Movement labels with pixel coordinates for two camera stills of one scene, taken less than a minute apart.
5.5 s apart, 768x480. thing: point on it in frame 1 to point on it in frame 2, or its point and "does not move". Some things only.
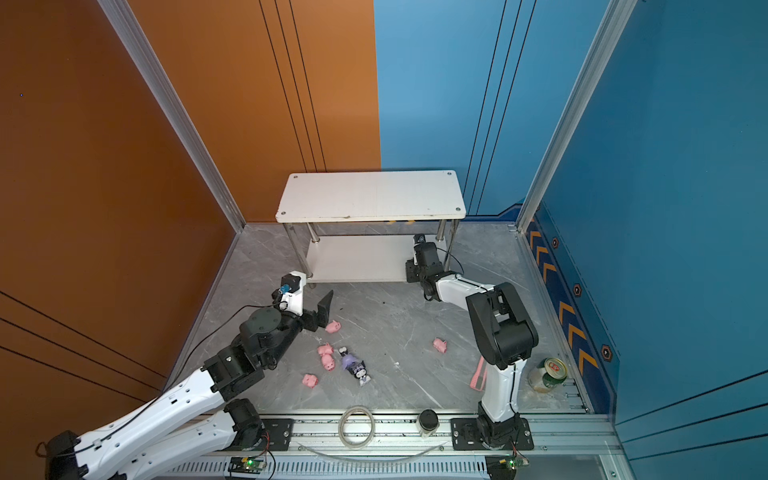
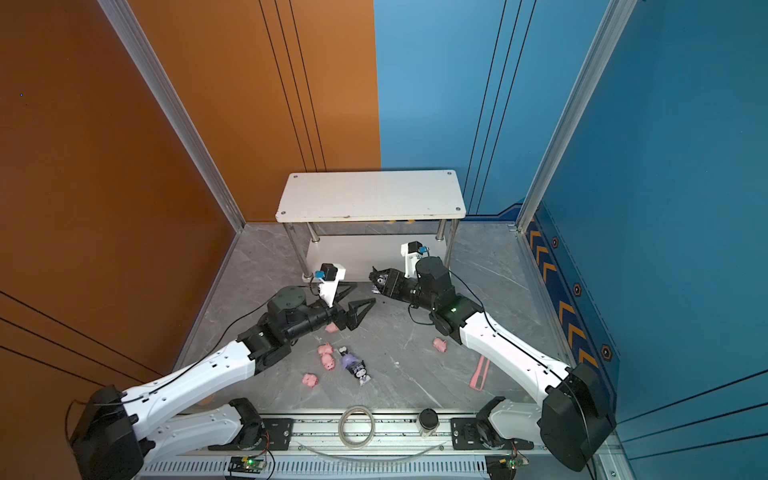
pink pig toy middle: x=325 y=349 does not move
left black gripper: x=322 y=314 to x=349 y=318
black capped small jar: x=428 y=422 does not move
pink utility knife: x=479 y=379 does not move
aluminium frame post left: x=157 y=80 does not move
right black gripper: x=410 y=265 to x=394 y=284
